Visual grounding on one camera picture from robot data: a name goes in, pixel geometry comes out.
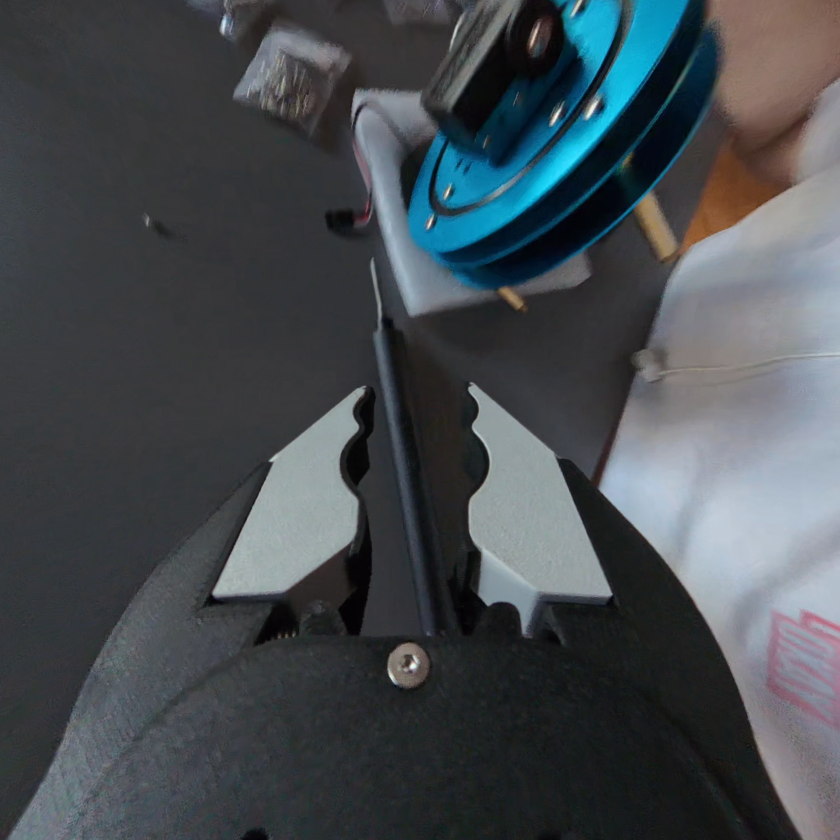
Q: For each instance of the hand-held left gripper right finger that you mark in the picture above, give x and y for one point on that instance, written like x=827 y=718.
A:
x=531 y=525

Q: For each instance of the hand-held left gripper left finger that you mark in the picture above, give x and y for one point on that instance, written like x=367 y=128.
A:
x=295 y=525

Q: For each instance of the black electric screwdriver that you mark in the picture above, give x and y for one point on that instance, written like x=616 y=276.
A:
x=410 y=472

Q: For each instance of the blue round servo base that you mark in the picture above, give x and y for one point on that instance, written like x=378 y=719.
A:
x=499 y=203

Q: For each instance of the person's right forearm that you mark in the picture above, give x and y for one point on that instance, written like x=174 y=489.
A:
x=768 y=79

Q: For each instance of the dark grey desk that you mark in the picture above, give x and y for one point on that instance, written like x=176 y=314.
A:
x=131 y=394

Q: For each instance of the white foam block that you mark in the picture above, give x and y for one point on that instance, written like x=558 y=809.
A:
x=426 y=292

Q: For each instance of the clear bag of screws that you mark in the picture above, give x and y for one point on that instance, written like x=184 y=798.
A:
x=292 y=82
x=420 y=10
x=223 y=16

